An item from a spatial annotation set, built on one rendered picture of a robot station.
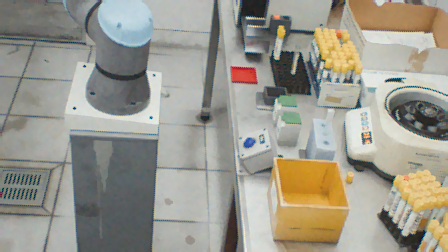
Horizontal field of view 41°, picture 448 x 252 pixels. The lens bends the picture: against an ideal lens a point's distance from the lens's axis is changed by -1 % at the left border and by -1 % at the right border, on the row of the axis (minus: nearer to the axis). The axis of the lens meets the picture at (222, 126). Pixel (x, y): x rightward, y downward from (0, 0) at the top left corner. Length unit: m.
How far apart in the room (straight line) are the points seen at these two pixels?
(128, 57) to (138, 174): 0.30
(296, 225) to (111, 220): 0.58
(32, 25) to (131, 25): 2.11
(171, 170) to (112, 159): 1.17
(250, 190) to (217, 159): 1.39
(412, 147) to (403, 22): 0.61
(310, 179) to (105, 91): 0.48
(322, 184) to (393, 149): 0.18
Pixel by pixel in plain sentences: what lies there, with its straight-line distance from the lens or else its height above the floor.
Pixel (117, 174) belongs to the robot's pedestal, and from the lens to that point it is 1.46.
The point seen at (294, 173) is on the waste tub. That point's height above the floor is 0.94.
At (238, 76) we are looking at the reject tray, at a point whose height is 0.88.
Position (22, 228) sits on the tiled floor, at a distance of 2.38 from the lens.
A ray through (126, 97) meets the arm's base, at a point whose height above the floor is 0.96.
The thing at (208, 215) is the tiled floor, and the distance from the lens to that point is 2.42.
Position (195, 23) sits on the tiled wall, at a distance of 3.33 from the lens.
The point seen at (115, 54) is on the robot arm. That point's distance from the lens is 1.31.
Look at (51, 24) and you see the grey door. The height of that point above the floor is 0.11.
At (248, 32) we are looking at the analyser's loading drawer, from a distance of 1.71.
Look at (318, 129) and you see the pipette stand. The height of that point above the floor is 0.98.
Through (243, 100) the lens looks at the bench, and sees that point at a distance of 1.52.
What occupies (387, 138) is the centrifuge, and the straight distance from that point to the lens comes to 1.34.
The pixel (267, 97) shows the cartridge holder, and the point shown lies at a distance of 1.49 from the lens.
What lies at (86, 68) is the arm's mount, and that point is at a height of 0.92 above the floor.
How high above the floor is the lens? 1.76
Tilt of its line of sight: 38 degrees down
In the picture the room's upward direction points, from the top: 8 degrees clockwise
